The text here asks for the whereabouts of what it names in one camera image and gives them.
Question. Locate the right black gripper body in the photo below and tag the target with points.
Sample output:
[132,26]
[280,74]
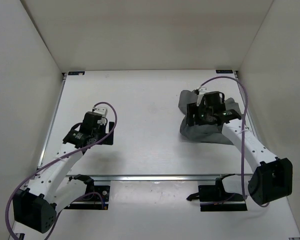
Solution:
[203,114]

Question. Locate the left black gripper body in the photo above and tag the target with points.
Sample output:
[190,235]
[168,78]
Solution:
[100,130]

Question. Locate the grey pleated skirt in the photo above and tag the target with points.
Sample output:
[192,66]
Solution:
[206,133]

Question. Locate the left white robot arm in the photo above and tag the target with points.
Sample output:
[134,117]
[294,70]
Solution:
[38,205]

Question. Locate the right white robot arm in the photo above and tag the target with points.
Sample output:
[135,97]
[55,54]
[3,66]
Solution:
[272,177]

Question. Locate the blue corner label right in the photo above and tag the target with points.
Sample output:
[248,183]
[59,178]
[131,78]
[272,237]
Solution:
[224,71]

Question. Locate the blue corner label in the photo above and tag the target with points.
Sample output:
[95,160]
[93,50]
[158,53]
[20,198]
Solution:
[224,71]
[76,73]

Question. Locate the blue corner label left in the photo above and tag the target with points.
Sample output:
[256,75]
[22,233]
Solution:
[76,73]

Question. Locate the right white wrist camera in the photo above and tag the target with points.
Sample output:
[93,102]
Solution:
[200,91]

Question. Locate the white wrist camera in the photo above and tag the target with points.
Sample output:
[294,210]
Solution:
[200,91]
[101,110]

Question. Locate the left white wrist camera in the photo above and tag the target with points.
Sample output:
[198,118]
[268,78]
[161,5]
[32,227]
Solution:
[101,110]

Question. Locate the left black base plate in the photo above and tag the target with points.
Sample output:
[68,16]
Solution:
[97,199]

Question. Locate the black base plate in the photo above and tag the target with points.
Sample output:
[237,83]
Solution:
[97,199]
[213,198]

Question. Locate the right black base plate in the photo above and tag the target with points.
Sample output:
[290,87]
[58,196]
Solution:
[213,198]

